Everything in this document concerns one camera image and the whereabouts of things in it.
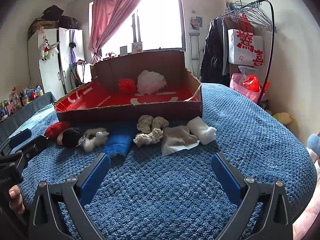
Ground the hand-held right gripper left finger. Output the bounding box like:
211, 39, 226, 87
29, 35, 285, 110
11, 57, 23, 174
27, 152, 112, 240

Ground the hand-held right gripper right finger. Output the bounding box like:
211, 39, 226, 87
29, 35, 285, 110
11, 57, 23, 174
211, 152, 293, 240

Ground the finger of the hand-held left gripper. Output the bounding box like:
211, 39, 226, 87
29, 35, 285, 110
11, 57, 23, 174
14, 135, 49, 167
0, 129, 32, 155

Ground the red knitted pouch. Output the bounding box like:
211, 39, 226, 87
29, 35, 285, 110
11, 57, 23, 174
44, 121, 70, 139

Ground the black yarn ball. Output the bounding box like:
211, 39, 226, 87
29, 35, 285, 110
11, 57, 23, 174
62, 127, 82, 147

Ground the white fluffy bunny scrunchie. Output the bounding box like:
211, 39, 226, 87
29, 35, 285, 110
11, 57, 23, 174
79, 128, 110, 152

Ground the blue towel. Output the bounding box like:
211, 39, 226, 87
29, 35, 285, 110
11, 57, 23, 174
101, 127, 137, 157

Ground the white cloth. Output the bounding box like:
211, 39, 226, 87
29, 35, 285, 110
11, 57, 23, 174
187, 116, 217, 145

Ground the beige cloth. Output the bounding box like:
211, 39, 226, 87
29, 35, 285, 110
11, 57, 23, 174
161, 125, 200, 156

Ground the red-lined cardboard box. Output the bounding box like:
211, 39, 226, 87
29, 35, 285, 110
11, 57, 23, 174
54, 50, 202, 123

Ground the cream chunky crochet scrunchie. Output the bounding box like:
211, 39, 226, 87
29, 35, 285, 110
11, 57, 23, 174
133, 128, 164, 147

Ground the beige lace crochet scrunchie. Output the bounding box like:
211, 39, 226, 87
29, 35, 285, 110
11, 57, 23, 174
137, 115, 170, 133

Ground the person's left hand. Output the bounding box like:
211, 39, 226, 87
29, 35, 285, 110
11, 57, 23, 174
9, 185, 25, 214

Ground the table with dark cloth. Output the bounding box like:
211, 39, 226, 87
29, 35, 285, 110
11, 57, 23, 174
0, 92, 57, 137

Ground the group of bottles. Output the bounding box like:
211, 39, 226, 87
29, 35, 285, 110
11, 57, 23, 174
0, 86, 44, 120

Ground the blue textured blanket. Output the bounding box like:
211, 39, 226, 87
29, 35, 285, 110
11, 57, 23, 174
5, 82, 318, 240

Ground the white wardrobe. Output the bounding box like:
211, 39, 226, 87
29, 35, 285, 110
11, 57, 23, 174
27, 27, 85, 94

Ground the hanging plush toy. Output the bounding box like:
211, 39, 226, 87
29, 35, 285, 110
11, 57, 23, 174
39, 36, 61, 61

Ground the pink plastic bag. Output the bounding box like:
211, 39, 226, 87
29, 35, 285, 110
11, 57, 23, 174
229, 73, 265, 104

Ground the blue plush toy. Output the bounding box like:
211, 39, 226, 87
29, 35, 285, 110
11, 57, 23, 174
307, 131, 320, 155

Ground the purple scarf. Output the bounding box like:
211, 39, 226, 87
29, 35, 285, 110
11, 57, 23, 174
68, 30, 77, 64

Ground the red crochet ball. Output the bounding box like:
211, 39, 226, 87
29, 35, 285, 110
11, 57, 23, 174
118, 78, 137, 94

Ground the red plastic bag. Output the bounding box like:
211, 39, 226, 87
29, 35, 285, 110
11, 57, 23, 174
242, 74, 271, 93

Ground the clear zip bag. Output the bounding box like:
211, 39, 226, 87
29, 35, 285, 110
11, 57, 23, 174
237, 65, 258, 79

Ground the leopard print storage bag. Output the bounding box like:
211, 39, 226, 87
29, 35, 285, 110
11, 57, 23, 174
27, 18, 59, 39

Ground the white mesh bath pouf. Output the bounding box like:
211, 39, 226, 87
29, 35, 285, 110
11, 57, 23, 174
137, 70, 167, 95

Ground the dark maroon bag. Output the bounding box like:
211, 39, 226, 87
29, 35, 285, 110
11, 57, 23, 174
58, 15, 80, 30

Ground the black bag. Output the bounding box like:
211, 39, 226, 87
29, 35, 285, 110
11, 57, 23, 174
41, 5, 65, 20

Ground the white red-printed shopping bag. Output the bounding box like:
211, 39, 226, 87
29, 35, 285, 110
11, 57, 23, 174
227, 27, 264, 67

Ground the pair of crutches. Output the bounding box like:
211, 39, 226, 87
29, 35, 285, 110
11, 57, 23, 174
188, 32, 201, 77

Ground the pink curtain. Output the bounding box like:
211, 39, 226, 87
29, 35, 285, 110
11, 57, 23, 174
89, 0, 158, 64

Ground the window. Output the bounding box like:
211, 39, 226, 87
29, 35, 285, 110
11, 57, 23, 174
100, 0, 187, 55

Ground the wall poster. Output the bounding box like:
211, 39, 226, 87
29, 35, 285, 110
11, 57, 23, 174
189, 16, 203, 31

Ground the bunch of wire hangers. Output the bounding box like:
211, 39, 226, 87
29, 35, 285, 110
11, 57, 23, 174
217, 1, 277, 33

